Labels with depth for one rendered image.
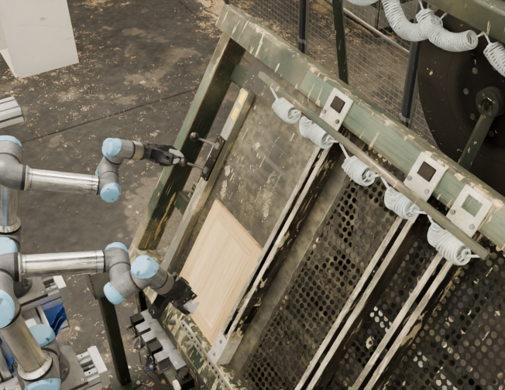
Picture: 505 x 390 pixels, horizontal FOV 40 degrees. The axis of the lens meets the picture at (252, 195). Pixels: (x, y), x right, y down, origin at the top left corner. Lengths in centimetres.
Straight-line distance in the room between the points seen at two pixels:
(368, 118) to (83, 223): 297
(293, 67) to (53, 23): 416
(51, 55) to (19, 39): 32
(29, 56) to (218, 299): 410
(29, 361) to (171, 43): 481
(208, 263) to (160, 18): 468
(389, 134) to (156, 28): 513
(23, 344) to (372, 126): 131
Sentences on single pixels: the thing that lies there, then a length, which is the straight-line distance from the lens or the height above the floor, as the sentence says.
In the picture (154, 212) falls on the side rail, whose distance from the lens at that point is 322.
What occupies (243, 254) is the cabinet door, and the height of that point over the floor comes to 124.
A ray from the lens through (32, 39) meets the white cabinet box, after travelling 648.
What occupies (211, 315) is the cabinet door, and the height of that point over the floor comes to 97.
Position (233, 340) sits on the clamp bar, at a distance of 277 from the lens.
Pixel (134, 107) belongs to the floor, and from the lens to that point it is 593.
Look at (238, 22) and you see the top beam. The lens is 283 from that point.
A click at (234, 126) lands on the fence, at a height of 159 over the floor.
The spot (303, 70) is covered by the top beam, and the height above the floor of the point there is 194.
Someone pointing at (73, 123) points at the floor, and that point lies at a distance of 586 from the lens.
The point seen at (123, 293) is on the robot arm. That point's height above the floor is 155.
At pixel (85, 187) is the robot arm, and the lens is 270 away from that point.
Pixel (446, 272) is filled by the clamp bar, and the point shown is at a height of 173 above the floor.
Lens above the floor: 321
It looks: 41 degrees down
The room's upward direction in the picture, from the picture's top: 1 degrees counter-clockwise
